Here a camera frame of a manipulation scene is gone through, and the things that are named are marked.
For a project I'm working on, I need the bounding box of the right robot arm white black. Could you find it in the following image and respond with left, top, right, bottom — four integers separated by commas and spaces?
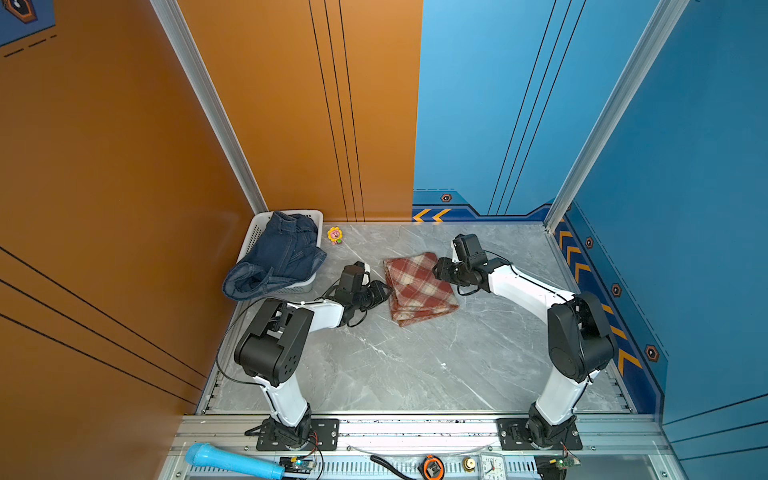
433, 234, 618, 449

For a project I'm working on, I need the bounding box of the small white clock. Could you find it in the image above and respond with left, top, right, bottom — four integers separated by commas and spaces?
479, 454, 507, 480

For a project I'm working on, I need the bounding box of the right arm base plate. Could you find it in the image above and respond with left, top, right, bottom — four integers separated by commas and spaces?
496, 416, 583, 451

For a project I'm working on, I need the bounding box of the yellow flower pink bear toy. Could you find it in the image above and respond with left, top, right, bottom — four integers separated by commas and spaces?
327, 227, 343, 245

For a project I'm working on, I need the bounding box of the blue microphone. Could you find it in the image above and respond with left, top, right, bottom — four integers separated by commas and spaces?
185, 443, 285, 480

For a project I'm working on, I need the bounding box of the white plastic laundry basket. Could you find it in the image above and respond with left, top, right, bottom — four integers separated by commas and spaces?
236, 208, 325, 295

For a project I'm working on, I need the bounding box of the small round brass object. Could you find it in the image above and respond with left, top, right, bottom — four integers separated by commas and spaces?
462, 456, 477, 473

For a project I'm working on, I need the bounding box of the aluminium front rail frame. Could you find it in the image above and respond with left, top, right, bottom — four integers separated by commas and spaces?
161, 412, 686, 479

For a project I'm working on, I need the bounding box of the small green circuit board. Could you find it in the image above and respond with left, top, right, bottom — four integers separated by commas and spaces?
279, 456, 318, 475

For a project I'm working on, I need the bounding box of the dark blue denim skirt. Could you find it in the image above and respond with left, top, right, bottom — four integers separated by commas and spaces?
222, 210, 328, 302

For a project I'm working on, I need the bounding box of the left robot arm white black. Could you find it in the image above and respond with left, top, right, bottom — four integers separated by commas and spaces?
233, 261, 393, 449

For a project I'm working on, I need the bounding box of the red plaid skirt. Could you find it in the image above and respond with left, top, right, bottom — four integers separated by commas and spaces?
383, 252, 459, 327

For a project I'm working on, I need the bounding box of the orange black tape measure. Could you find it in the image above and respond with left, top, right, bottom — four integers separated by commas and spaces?
419, 455, 446, 480

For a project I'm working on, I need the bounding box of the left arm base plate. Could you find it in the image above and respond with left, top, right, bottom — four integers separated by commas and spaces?
256, 418, 339, 452

